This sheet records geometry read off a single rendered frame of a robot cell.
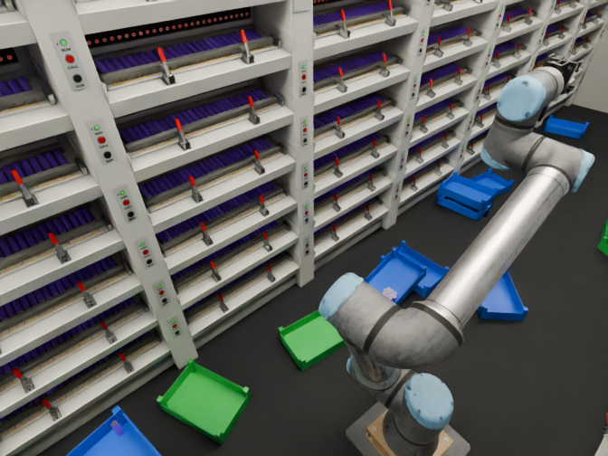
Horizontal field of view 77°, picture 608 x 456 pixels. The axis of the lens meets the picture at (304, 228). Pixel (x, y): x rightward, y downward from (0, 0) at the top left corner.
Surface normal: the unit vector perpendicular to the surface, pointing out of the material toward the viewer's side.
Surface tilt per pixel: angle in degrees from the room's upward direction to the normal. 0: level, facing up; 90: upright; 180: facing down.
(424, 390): 9
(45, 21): 90
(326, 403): 0
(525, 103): 82
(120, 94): 15
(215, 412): 0
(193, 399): 0
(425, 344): 47
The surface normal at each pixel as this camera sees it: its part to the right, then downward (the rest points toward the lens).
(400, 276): -0.24, -0.61
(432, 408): 0.12, -0.71
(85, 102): 0.66, 0.47
